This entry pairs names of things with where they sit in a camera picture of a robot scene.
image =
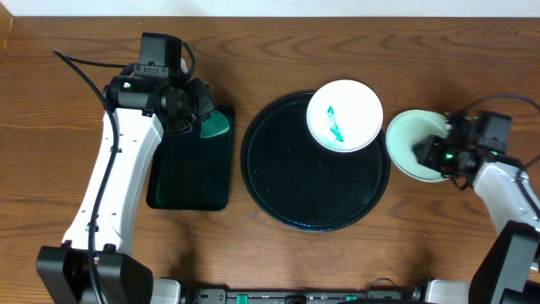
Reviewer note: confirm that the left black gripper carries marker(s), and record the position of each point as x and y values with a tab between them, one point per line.
202	104

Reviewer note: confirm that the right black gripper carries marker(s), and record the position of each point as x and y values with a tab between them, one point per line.
428	154

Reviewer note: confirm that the green scrubbing sponge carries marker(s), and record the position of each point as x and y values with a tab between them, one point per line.
215	125

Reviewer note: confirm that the white plate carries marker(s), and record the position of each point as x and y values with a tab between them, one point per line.
344	116

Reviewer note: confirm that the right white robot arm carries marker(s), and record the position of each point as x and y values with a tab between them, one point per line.
502	184

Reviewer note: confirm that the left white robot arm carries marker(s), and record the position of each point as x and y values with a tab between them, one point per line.
94	263

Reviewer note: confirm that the black rectangular tray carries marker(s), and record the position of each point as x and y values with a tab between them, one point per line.
192	173

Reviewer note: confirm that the black round tray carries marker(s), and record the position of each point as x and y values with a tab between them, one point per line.
301	184

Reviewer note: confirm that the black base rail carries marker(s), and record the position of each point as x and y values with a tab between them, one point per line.
381	290

